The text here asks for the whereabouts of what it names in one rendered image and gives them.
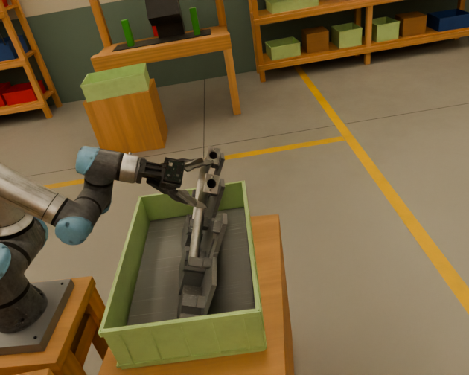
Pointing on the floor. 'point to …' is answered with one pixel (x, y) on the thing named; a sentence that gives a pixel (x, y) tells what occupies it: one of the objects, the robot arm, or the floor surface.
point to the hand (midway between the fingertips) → (209, 184)
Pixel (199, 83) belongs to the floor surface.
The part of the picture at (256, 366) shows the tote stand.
